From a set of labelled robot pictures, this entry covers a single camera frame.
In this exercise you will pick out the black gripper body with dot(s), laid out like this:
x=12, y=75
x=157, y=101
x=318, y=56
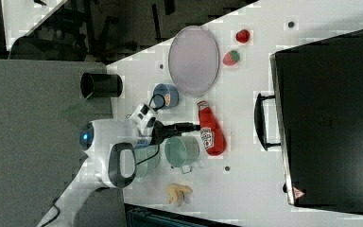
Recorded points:
x=161, y=132

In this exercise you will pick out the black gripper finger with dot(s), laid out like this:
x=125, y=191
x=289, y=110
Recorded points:
x=186, y=127

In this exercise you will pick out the red plush ketchup bottle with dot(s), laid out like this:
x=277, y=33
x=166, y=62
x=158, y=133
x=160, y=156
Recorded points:
x=210, y=132

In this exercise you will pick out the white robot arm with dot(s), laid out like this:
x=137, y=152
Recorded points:
x=103, y=141

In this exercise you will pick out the green mug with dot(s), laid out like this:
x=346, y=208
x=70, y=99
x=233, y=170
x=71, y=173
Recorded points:
x=181, y=152

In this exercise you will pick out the orange slice toy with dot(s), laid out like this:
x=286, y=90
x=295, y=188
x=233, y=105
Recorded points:
x=167, y=99

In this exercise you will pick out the blue bowl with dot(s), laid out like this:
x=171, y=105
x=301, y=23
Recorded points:
x=160, y=91

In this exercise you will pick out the grey round plate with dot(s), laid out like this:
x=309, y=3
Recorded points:
x=193, y=61

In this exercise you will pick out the red plush strawberry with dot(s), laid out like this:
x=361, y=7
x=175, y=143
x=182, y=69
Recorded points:
x=231, y=58

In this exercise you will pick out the black cylinder cup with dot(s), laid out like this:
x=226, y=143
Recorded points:
x=100, y=85

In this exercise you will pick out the red plush tomato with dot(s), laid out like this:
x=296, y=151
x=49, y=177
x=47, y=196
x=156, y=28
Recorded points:
x=243, y=36

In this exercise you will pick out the black toaster oven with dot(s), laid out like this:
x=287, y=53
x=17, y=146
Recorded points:
x=318, y=90

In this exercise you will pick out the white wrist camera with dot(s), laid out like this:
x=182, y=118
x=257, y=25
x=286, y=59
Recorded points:
x=144, y=118

